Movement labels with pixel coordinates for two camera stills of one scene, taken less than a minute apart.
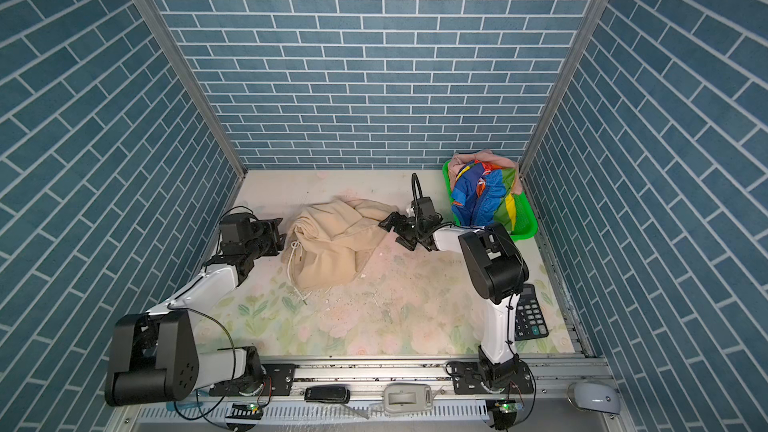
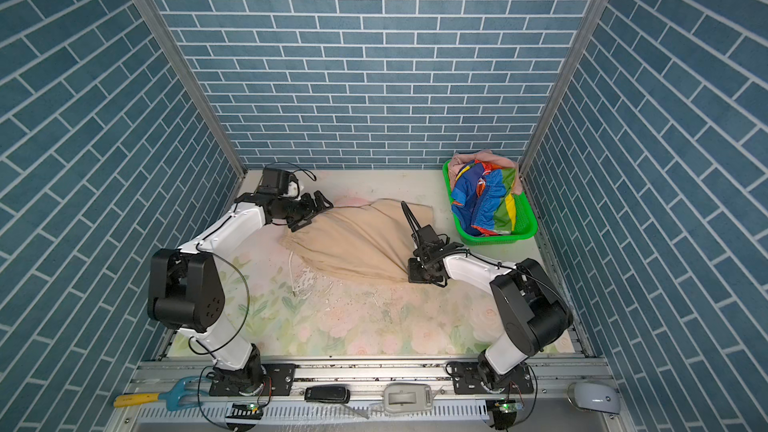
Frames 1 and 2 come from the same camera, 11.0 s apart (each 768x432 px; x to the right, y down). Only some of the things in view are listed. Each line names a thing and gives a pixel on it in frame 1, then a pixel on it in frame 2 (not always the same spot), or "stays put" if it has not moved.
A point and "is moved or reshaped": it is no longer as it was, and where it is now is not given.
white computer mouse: (594, 396) stays put
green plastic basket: (526, 223) stays put
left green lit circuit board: (246, 411) stays put
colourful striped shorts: (481, 196) stays put
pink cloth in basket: (486, 156) stays put
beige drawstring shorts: (330, 243) is moved or reshaped
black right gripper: (395, 218) -> (413, 276)
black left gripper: (268, 226) -> (308, 209)
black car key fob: (327, 394) stays put
